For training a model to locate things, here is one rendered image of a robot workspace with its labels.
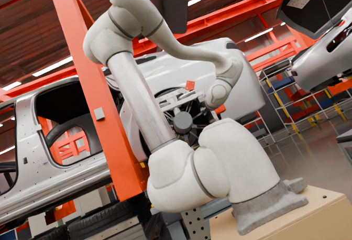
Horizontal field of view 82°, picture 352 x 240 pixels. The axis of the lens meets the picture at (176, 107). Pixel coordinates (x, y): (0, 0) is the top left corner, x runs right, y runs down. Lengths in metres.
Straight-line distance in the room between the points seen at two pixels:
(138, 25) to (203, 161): 0.52
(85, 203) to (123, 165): 5.17
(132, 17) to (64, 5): 1.39
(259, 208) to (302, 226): 0.09
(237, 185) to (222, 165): 0.06
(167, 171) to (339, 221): 0.41
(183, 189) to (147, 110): 0.27
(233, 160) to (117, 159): 1.05
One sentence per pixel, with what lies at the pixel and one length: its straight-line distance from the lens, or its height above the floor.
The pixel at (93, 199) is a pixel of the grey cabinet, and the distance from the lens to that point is 6.48.
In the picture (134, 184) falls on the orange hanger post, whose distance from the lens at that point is 1.46.
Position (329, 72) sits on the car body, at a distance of 3.66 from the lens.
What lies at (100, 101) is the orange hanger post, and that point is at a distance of 1.59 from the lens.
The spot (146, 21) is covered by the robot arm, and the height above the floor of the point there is 1.10.
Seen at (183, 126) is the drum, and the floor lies 0.81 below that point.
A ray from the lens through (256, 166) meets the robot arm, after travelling 0.57.
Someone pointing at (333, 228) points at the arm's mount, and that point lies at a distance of 0.58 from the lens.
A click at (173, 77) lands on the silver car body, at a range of 2.12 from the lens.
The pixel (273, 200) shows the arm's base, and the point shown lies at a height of 0.44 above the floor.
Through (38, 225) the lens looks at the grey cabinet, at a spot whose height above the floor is 0.55.
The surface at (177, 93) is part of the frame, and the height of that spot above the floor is 1.09.
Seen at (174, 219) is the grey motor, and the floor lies 0.25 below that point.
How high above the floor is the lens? 0.62
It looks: 14 degrees up
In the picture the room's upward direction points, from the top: 24 degrees counter-clockwise
